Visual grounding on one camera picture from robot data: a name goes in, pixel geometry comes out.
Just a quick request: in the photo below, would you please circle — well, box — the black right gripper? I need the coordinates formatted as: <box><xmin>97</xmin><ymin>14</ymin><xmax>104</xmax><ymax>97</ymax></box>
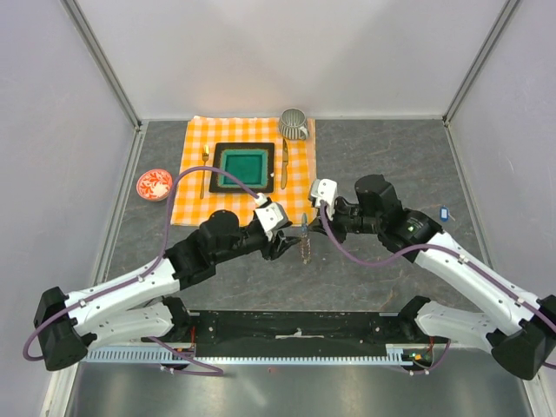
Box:
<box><xmin>308</xmin><ymin>196</ymin><xmax>382</xmax><ymax>244</ymax></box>

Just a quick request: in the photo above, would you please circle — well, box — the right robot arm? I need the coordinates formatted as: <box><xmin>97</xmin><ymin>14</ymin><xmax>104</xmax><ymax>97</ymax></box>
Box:
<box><xmin>308</xmin><ymin>175</ymin><xmax>555</xmax><ymax>381</ymax></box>

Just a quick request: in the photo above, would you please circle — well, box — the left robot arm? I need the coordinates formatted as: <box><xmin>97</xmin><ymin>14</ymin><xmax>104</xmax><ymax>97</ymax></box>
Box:
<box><xmin>23</xmin><ymin>204</ymin><xmax>300</xmax><ymax>371</ymax></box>

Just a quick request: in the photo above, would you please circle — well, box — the yellow checkered cloth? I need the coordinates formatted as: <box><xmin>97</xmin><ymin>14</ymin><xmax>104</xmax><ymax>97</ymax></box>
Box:
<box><xmin>171</xmin><ymin>116</ymin><xmax>316</xmax><ymax>226</ymax></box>

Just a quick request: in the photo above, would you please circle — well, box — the gold knife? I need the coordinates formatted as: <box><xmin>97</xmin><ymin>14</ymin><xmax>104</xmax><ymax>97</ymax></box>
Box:
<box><xmin>281</xmin><ymin>138</ymin><xmax>289</xmax><ymax>189</ymax></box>

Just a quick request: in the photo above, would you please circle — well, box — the black teal square plate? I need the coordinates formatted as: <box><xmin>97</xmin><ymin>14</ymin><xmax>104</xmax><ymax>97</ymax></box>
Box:
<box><xmin>213</xmin><ymin>142</ymin><xmax>275</xmax><ymax>194</ymax></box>

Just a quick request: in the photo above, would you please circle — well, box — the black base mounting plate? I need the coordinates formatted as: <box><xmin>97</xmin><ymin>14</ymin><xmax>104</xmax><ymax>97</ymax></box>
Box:
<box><xmin>159</xmin><ymin>310</ymin><xmax>430</xmax><ymax>348</ymax></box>

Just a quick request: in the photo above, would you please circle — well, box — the grey striped mug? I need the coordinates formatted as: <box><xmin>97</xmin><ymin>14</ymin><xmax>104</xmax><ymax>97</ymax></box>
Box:
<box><xmin>278</xmin><ymin>109</ymin><xmax>310</xmax><ymax>141</ymax></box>

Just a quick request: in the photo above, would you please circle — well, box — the gold fork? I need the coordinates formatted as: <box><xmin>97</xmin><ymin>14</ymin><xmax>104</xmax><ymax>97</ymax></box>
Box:
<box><xmin>200</xmin><ymin>144</ymin><xmax>209</xmax><ymax>200</ymax></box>

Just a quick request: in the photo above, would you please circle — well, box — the blue key tag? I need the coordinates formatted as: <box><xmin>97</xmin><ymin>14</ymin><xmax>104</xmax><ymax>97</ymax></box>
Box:
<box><xmin>439</xmin><ymin>206</ymin><xmax>454</xmax><ymax>222</ymax></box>

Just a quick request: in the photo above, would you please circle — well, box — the red white patterned bowl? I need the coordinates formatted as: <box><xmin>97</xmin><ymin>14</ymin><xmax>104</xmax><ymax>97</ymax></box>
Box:
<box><xmin>136</xmin><ymin>169</ymin><xmax>173</xmax><ymax>202</ymax></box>

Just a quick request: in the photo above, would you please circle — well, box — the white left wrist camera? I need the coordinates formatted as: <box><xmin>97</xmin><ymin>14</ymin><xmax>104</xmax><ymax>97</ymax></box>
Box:
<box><xmin>255</xmin><ymin>202</ymin><xmax>292</xmax><ymax>242</ymax></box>

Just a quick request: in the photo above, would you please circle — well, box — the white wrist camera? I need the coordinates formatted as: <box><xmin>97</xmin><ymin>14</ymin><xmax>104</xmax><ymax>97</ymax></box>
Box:
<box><xmin>308</xmin><ymin>179</ymin><xmax>338</xmax><ymax>219</ymax></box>
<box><xmin>255</xmin><ymin>202</ymin><xmax>292</xmax><ymax>242</ymax></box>

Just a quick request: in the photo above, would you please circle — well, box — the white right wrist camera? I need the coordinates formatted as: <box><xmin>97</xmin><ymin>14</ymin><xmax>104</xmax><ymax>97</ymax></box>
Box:
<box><xmin>308</xmin><ymin>179</ymin><xmax>338</xmax><ymax>219</ymax></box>

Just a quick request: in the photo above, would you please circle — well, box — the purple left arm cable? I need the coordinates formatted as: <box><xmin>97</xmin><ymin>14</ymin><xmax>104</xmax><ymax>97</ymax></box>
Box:
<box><xmin>22</xmin><ymin>166</ymin><xmax>268</xmax><ymax>377</ymax></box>

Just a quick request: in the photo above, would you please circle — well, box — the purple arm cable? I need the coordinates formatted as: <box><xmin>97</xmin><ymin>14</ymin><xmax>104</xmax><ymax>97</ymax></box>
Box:
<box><xmin>319</xmin><ymin>203</ymin><xmax>556</xmax><ymax>370</ymax></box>
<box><xmin>22</xmin><ymin>166</ymin><xmax>268</xmax><ymax>377</ymax></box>

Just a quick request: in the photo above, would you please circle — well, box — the grey slotted cable duct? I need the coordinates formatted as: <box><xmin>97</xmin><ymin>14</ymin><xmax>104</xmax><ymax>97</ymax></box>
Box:
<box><xmin>83</xmin><ymin>341</ymin><xmax>424</xmax><ymax>366</ymax></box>

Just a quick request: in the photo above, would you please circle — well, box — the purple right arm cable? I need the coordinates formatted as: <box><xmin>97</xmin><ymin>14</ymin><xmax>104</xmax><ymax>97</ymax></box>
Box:
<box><xmin>319</xmin><ymin>203</ymin><xmax>556</xmax><ymax>370</ymax></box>

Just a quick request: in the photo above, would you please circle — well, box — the aluminium corner post left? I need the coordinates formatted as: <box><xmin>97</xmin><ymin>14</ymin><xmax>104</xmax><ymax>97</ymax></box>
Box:
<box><xmin>61</xmin><ymin>0</ymin><xmax>142</xmax><ymax>131</ymax></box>

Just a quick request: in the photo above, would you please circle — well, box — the aluminium corner post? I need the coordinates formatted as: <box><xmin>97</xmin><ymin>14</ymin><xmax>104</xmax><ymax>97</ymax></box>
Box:
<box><xmin>61</xmin><ymin>0</ymin><xmax>142</xmax><ymax>131</ymax></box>
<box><xmin>442</xmin><ymin>0</ymin><xmax>521</xmax><ymax>128</ymax></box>

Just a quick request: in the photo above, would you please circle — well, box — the aluminium corner post right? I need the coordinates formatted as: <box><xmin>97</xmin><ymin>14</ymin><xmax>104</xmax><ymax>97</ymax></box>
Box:
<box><xmin>442</xmin><ymin>0</ymin><xmax>521</xmax><ymax>128</ymax></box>

